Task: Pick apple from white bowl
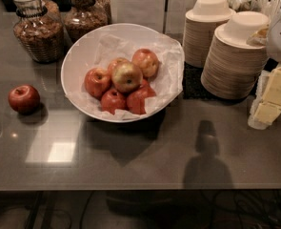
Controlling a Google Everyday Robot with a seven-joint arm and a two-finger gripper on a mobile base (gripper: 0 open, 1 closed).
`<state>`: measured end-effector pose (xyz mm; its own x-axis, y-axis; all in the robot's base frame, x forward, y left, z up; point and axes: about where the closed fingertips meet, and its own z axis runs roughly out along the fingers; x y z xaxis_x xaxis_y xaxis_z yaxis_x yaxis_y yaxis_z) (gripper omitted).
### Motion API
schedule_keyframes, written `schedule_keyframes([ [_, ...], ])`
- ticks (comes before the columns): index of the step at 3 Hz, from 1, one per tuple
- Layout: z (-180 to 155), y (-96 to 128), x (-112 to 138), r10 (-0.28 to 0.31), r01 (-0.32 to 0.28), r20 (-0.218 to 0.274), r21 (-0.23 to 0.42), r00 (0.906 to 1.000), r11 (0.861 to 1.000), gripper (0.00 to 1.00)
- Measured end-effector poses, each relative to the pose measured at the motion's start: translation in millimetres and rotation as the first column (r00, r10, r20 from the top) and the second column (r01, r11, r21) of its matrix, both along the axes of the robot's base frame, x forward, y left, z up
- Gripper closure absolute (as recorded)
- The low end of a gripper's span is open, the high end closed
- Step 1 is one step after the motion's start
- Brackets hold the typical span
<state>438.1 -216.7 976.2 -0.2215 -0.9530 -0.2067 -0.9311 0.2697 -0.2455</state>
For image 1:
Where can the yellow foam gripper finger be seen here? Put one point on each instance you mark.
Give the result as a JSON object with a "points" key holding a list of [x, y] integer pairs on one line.
{"points": [[266, 107]]}

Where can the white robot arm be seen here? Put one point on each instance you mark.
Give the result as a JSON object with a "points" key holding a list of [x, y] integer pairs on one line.
{"points": [[274, 39]]}

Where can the dark mat under bowl stacks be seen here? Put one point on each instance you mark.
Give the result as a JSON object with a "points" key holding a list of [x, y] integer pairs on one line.
{"points": [[193, 88]]}

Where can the front right red apple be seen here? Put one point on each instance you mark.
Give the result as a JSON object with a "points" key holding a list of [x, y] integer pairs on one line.
{"points": [[136, 100]]}

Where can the back middle apple in bowl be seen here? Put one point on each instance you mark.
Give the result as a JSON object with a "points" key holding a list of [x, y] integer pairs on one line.
{"points": [[115, 62]]}

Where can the front left red apple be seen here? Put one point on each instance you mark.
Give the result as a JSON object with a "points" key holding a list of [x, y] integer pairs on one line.
{"points": [[112, 100]]}

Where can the left red apple in bowl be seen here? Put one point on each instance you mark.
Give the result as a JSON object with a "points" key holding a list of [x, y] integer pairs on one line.
{"points": [[97, 81]]}

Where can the white round bowl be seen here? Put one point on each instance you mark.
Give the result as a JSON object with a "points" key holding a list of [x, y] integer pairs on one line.
{"points": [[79, 61]]}

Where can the red apple on table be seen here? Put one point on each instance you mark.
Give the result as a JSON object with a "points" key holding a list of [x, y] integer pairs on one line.
{"points": [[24, 99]]}

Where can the front stack of paper bowls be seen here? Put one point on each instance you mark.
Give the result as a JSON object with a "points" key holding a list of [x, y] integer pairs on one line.
{"points": [[232, 65]]}

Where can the stack of paper bowls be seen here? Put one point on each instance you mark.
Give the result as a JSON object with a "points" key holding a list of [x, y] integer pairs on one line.
{"points": [[232, 65], [200, 24]]}

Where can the back stack of paper bowls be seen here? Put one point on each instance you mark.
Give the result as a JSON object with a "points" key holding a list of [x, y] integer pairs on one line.
{"points": [[200, 24]]}

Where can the white paper sign left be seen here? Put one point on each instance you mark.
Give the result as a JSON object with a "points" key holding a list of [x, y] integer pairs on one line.
{"points": [[148, 13]]}

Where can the right glass granola jar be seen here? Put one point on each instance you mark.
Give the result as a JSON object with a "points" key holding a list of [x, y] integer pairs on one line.
{"points": [[83, 17]]}

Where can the glass granola jar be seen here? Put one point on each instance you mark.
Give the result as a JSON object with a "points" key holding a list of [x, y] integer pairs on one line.
{"points": [[39, 31], [83, 17]]}

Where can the left glass granola jar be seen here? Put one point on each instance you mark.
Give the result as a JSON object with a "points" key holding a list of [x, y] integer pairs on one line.
{"points": [[39, 31]]}

